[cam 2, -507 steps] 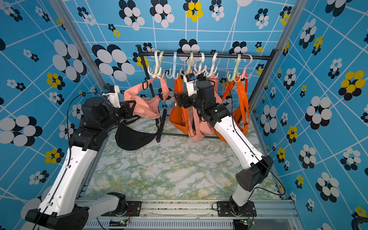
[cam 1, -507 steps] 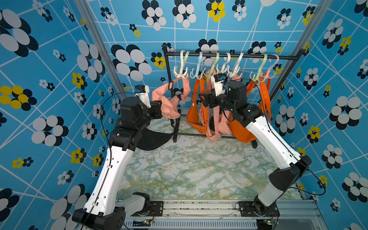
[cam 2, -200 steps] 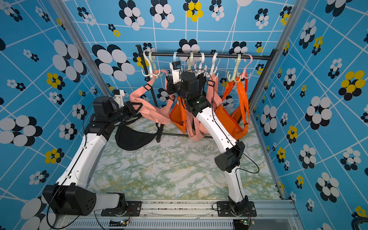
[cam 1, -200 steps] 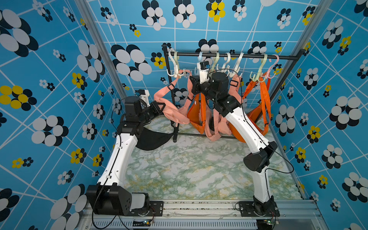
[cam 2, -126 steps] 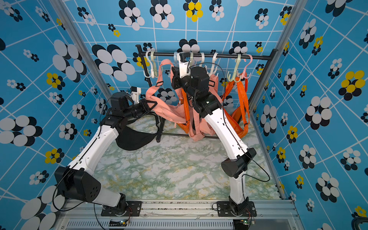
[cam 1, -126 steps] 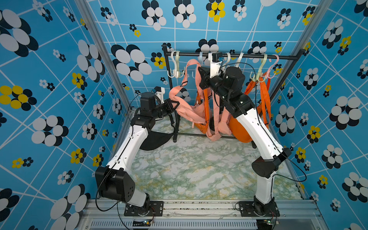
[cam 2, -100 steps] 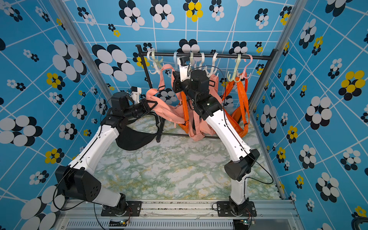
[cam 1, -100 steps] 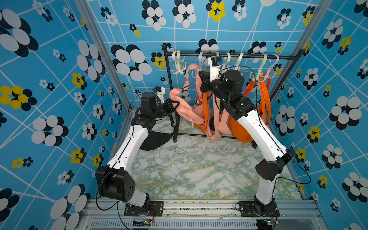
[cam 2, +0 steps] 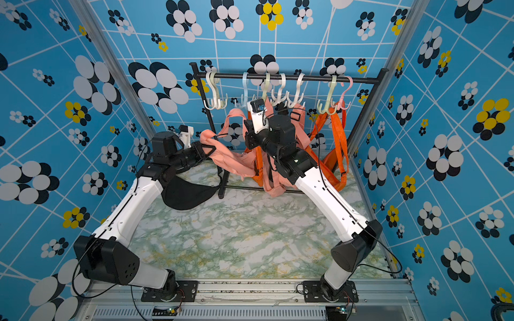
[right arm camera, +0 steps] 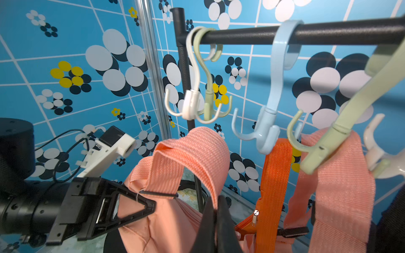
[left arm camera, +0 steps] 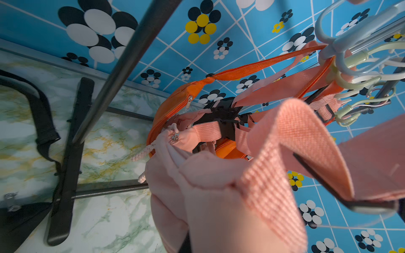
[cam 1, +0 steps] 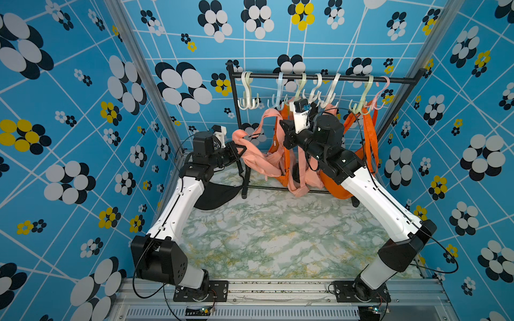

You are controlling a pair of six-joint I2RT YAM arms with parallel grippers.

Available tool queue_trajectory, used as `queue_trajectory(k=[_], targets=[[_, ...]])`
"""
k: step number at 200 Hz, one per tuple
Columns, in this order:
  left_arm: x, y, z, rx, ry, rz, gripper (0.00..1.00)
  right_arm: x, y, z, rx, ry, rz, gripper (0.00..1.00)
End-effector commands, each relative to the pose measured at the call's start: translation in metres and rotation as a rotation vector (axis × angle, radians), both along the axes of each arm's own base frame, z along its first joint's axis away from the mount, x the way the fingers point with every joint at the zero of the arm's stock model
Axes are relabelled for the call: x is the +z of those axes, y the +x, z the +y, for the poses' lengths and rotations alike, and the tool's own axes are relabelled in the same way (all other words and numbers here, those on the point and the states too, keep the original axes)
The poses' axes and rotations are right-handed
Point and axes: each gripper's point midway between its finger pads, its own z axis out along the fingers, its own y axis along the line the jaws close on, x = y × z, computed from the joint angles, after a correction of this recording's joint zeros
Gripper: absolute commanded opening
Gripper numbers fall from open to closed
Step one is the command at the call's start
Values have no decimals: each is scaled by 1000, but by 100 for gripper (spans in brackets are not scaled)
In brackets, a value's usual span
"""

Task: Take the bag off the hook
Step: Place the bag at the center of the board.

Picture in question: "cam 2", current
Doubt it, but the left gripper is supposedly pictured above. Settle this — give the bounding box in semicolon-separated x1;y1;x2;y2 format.
169;142;215;172

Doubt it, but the black sling bag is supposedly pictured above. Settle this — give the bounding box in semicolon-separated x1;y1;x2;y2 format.
161;177;220;211

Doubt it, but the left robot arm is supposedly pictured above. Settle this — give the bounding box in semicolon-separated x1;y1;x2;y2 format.
72;132;218;293

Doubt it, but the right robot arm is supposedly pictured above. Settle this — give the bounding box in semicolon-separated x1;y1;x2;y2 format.
244;115;382;302

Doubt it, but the white hook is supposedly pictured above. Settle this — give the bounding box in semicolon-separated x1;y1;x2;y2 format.
271;73;286;106
286;73;305;108
203;71;221;111

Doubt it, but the orange sling bag left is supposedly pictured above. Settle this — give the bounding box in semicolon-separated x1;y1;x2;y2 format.
244;110;264;187

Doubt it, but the orange sling bag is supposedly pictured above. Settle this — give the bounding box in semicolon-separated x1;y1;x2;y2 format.
244;110;264;187
323;110;349;176
306;110;349;192

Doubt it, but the orange sling bag middle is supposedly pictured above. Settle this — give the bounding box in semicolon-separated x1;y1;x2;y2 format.
306;110;349;192

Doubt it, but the orange sling bag right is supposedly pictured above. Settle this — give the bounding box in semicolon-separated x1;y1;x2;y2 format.
323;110;349;176

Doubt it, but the pink hook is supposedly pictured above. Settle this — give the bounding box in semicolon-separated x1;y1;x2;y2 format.
334;76;353;112

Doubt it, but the light blue hook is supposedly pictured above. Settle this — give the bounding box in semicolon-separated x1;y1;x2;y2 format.
240;72;248;108

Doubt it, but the black clothes rack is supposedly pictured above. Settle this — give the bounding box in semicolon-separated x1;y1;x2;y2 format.
189;62;390;200

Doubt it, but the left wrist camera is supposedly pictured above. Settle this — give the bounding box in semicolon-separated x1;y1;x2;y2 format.
178;125;195;148

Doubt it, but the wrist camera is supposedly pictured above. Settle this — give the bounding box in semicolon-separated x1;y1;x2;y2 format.
247;98;269;134
178;125;195;148

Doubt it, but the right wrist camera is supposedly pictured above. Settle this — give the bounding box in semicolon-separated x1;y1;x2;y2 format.
247;98;269;134

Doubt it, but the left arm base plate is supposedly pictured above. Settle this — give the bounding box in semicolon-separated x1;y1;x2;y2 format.
141;280;199;303

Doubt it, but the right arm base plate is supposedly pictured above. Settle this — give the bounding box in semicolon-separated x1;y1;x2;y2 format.
300;280;359;304

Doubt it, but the aluminium frame rail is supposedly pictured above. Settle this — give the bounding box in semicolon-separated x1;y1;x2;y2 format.
75;279;425;320

